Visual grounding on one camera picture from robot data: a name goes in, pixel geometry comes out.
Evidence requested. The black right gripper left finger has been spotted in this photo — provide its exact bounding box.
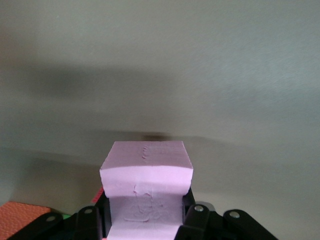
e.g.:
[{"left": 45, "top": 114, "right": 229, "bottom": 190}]
[{"left": 7, "top": 192, "right": 112, "bottom": 240}]

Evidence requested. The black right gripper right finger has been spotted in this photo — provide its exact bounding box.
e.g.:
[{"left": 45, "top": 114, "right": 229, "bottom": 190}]
[{"left": 174, "top": 187, "right": 275, "bottom": 240}]

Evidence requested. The red foam cube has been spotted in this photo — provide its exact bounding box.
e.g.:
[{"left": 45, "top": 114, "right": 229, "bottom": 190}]
[{"left": 91, "top": 186, "right": 105, "bottom": 204}]

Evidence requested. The orange foam cube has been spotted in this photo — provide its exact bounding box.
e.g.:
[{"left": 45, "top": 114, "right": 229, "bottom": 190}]
[{"left": 0, "top": 200, "right": 53, "bottom": 240}]

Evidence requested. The pink foam cube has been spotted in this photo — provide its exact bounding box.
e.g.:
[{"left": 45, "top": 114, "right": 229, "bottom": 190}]
[{"left": 98, "top": 140, "right": 195, "bottom": 240}]

